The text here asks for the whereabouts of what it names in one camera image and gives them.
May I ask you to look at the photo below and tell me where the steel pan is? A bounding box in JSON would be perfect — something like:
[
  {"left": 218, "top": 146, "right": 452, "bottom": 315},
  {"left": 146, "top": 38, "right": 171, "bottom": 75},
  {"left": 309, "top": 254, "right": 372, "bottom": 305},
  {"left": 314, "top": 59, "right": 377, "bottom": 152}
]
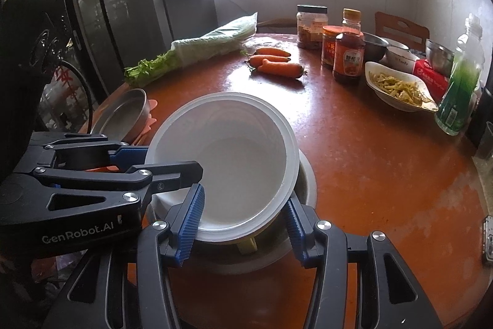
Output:
[{"left": 91, "top": 88, "right": 150, "bottom": 144}]

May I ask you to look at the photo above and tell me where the pink bear plastic plate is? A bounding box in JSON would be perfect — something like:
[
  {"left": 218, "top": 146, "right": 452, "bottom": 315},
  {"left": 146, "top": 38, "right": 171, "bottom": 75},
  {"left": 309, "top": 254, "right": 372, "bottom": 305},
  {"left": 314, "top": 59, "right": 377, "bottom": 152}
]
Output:
[{"left": 95, "top": 98, "right": 158, "bottom": 145}]

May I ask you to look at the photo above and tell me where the red instant noodle bowl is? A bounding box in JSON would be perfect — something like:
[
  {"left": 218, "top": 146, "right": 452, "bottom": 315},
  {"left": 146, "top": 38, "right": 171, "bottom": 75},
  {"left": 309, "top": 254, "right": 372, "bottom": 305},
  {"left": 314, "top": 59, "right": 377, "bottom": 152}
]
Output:
[{"left": 145, "top": 92, "right": 299, "bottom": 244}]

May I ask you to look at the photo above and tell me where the yellow enamel bowl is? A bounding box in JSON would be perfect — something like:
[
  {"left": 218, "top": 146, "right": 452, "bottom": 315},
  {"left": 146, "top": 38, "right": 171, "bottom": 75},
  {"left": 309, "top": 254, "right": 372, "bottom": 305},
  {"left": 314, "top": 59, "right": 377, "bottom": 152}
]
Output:
[{"left": 149, "top": 193, "right": 293, "bottom": 257}]

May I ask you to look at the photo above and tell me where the large steel bowl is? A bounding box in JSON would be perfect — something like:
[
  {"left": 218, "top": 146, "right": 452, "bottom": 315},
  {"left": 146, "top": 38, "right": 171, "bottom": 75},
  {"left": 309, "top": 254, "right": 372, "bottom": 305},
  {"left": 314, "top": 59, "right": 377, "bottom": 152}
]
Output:
[{"left": 144, "top": 149, "right": 319, "bottom": 276}]

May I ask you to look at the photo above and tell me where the silver phone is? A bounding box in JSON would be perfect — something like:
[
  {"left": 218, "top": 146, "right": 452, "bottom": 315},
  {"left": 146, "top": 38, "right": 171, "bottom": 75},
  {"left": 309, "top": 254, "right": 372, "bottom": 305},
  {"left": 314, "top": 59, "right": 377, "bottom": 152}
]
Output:
[{"left": 482, "top": 216, "right": 493, "bottom": 265}]

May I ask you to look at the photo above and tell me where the carrot middle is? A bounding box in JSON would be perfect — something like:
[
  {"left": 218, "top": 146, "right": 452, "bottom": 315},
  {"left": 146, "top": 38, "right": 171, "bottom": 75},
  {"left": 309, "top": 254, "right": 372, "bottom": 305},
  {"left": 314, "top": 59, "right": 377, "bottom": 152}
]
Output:
[{"left": 247, "top": 54, "right": 291, "bottom": 68}]

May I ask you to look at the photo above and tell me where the carrot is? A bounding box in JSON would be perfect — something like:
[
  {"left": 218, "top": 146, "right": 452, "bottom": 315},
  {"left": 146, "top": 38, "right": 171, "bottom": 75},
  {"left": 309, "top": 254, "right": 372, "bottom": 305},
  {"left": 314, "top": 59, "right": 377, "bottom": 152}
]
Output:
[
  {"left": 255, "top": 60, "right": 305, "bottom": 79},
  {"left": 247, "top": 54, "right": 291, "bottom": 68},
  {"left": 255, "top": 47, "right": 291, "bottom": 58}
]

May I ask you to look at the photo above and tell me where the clear plastic cup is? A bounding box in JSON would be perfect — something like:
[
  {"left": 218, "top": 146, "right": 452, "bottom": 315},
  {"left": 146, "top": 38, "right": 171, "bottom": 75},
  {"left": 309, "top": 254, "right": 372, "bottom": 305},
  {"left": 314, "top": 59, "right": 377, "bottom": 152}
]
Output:
[{"left": 475, "top": 121, "right": 493, "bottom": 160}]

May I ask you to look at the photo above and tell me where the bagged celery bunch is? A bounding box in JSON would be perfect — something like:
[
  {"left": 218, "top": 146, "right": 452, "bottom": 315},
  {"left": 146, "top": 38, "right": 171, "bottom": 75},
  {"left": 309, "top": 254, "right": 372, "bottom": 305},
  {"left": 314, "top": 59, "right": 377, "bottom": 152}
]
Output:
[{"left": 124, "top": 13, "right": 257, "bottom": 88}]

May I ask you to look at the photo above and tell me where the carrot nearest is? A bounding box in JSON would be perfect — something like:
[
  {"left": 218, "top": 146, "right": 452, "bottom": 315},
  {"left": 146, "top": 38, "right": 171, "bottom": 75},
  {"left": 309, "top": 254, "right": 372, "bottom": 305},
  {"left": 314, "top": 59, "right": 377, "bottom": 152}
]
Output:
[{"left": 255, "top": 60, "right": 305, "bottom": 79}]

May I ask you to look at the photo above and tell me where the carrot farthest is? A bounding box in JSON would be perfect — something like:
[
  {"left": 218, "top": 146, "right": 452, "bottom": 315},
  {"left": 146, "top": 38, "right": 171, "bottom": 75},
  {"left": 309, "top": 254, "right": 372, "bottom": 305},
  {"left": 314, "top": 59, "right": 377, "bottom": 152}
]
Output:
[{"left": 255, "top": 47, "right": 291, "bottom": 58}]

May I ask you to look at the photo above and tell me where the black thermos flask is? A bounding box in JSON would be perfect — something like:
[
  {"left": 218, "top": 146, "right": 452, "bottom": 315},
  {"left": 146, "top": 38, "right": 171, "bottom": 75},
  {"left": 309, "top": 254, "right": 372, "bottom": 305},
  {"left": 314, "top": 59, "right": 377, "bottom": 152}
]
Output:
[{"left": 466, "top": 87, "right": 493, "bottom": 148}]

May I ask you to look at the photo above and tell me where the green drink plastic bottle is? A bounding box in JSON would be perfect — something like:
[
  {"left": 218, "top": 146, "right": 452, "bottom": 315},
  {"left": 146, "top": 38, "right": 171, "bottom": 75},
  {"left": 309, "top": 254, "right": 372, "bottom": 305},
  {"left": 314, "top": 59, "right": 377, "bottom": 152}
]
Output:
[{"left": 434, "top": 13, "right": 485, "bottom": 136}]

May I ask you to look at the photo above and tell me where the white dish with noodles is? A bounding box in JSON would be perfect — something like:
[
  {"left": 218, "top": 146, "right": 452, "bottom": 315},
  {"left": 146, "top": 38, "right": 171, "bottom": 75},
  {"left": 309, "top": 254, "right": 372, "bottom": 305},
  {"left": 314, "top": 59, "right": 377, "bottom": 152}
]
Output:
[{"left": 364, "top": 62, "right": 438, "bottom": 113}]

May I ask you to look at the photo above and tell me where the red tissue box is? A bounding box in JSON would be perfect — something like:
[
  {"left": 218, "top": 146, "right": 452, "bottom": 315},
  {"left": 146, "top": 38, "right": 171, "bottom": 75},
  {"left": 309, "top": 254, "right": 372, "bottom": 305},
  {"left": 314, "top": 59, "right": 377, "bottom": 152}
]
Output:
[{"left": 413, "top": 59, "right": 449, "bottom": 104}]

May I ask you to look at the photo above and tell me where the clear pickle jar black lid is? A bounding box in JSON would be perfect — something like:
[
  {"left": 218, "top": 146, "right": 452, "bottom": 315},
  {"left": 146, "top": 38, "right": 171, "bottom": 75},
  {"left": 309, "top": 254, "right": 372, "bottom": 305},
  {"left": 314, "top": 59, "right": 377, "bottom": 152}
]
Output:
[{"left": 297, "top": 4, "right": 328, "bottom": 50}]

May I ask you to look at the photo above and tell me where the red chili sauce jar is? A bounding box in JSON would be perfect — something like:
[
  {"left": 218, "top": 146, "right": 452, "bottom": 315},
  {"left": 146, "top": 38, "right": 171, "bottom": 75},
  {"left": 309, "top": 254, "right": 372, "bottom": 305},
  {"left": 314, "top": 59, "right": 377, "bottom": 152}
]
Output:
[{"left": 322, "top": 25, "right": 344, "bottom": 69}]

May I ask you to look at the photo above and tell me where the brown sauce bottle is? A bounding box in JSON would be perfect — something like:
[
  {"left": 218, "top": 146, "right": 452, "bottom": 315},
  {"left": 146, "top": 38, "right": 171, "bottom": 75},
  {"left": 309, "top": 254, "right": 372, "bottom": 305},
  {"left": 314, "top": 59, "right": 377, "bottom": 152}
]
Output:
[{"left": 332, "top": 8, "right": 365, "bottom": 84}]

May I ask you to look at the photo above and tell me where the white ceramic bowl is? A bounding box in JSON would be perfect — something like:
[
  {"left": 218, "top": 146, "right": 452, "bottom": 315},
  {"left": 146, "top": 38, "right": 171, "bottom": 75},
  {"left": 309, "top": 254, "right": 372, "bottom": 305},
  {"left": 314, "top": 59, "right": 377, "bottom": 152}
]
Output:
[{"left": 386, "top": 46, "right": 419, "bottom": 73}]

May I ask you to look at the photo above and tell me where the small steel bowl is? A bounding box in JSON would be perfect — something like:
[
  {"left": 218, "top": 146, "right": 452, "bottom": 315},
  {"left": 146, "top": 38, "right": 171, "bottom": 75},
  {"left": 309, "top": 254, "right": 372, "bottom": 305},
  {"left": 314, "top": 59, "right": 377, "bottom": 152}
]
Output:
[{"left": 425, "top": 39, "right": 454, "bottom": 78}]

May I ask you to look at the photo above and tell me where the dark steel bowl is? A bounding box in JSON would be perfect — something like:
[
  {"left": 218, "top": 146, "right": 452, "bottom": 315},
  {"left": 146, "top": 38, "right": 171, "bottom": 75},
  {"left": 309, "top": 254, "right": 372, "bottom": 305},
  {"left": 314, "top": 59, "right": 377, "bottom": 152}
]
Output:
[{"left": 363, "top": 32, "right": 389, "bottom": 63}]

